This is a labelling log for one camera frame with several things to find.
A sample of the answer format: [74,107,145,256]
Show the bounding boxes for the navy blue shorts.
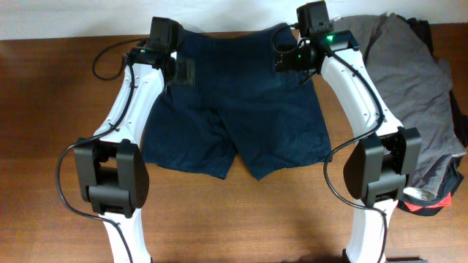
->
[142,23,331,179]

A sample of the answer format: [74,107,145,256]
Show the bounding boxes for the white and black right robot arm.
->
[272,30,421,262]

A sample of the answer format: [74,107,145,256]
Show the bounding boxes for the grey shorts on pile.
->
[333,14,466,202]

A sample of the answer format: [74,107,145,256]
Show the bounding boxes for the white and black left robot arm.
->
[74,47,195,262]

